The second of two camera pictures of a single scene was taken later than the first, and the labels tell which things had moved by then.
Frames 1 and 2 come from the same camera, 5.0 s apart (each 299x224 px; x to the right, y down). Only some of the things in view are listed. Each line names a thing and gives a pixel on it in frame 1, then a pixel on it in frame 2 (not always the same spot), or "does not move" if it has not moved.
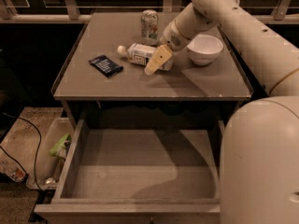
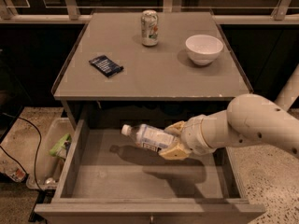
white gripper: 171,36 → 192,134
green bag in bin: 57,147 does not move
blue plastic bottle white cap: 140,54 → 149,137
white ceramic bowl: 205,49 does not move
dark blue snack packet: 106,65 does not move
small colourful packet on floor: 19,175 does not move
